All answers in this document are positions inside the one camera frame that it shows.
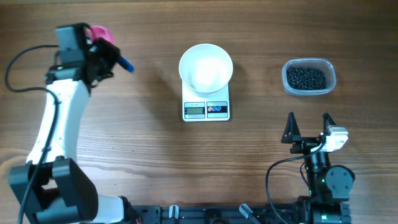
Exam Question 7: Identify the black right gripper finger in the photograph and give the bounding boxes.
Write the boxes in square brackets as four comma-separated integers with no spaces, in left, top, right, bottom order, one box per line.
[322,113,336,134]
[281,112,301,144]

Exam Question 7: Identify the pink scoop blue handle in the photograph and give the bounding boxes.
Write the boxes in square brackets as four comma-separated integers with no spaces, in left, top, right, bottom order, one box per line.
[89,26,134,73]

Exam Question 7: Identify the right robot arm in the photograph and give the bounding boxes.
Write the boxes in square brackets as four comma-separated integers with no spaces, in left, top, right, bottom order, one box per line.
[281,112,355,224]

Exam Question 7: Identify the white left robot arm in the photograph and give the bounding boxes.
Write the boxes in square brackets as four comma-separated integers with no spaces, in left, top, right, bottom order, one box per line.
[9,39,139,223]

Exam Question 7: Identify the white digital kitchen scale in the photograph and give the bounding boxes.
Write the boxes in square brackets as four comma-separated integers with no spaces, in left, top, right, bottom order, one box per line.
[182,84,230,122]

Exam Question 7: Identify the white bowl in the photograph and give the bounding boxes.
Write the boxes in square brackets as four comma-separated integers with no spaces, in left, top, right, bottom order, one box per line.
[178,44,234,96]

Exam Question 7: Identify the black beans in container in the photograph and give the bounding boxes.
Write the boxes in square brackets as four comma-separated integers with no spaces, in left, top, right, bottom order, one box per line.
[286,67,326,90]

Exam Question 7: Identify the clear plastic container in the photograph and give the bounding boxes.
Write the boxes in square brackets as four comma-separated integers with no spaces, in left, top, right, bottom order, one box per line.
[282,58,336,96]

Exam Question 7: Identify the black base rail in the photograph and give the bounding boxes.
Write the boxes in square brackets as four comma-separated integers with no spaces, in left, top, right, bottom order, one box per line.
[132,203,352,224]

